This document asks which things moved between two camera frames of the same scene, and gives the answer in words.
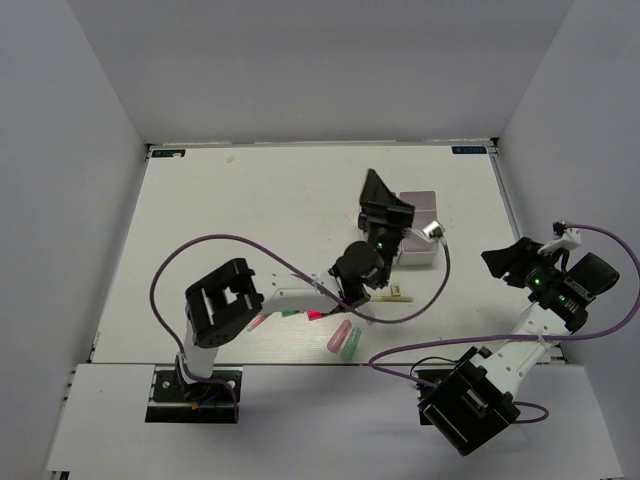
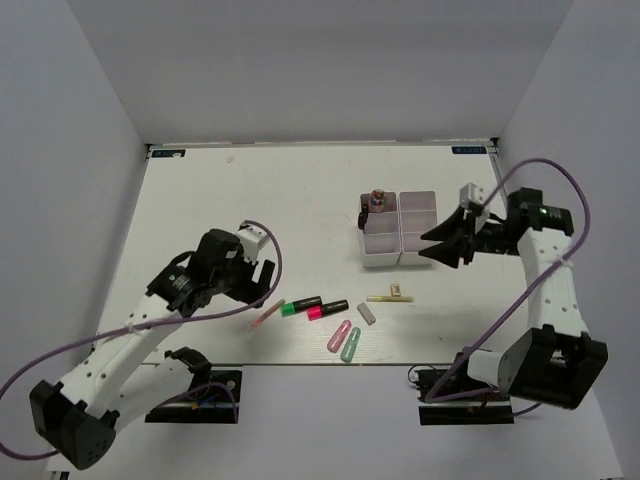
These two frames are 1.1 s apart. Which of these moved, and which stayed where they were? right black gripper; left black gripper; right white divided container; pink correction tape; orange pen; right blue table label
Moved: left black gripper; right black gripper
Stayed: right blue table label; pink correction tape; orange pen; right white divided container
